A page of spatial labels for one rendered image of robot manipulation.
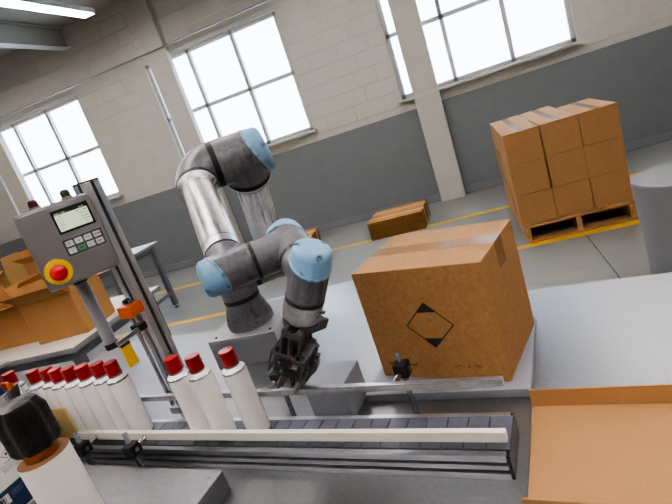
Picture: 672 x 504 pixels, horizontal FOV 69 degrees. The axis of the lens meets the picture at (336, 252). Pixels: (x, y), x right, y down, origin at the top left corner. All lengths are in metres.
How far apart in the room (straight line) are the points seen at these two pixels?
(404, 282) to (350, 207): 5.64
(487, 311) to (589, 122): 3.30
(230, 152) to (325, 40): 5.35
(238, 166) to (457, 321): 0.62
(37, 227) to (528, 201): 3.59
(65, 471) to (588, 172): 3.90
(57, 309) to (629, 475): 2.78
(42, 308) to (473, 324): 2.56
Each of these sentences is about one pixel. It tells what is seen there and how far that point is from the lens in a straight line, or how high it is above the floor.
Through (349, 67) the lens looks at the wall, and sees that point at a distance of 6.44.
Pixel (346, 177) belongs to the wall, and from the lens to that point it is 6.58.
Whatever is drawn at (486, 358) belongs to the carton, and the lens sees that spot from 1.07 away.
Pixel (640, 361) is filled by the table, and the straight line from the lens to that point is 1.15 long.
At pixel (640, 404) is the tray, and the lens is 1.03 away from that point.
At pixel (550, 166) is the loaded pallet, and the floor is 0.56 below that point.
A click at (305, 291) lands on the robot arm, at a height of 1.19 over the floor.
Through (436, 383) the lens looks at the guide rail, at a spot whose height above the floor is 0.96.
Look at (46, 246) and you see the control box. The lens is 1.30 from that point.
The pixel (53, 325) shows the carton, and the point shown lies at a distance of 3.17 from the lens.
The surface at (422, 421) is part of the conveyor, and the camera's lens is 0.99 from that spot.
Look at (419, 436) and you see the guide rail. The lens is 0.91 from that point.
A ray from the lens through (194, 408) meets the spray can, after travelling 1.18.
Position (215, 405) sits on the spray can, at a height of 0.97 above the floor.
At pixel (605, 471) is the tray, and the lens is 0.91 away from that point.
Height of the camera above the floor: 1.46
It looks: 15 degrees down
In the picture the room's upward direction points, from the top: 19 degrees counter-clockwise
